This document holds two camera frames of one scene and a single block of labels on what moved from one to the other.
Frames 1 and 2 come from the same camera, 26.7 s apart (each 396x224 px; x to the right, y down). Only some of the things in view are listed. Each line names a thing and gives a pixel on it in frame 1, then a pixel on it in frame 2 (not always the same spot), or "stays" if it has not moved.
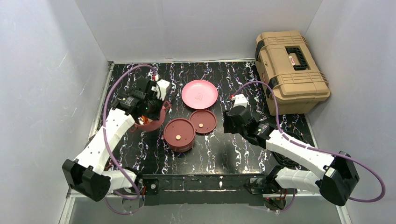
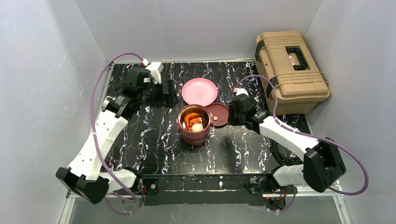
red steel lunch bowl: [181, 148] → [194, 138]
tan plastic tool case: [287, 63] stays
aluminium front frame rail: [69, 198] stays
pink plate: [199, 94] stays
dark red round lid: [204, 121] → [219, 113]
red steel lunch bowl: [152, 125] → [191, 137]
